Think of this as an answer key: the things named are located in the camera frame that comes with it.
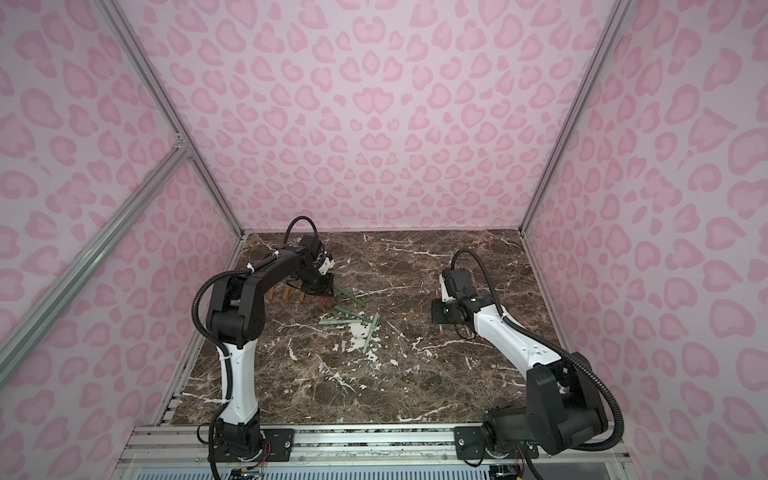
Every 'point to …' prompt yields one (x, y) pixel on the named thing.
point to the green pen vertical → (372, 331)
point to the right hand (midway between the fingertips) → (437, 309)
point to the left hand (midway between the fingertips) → (333, 288)
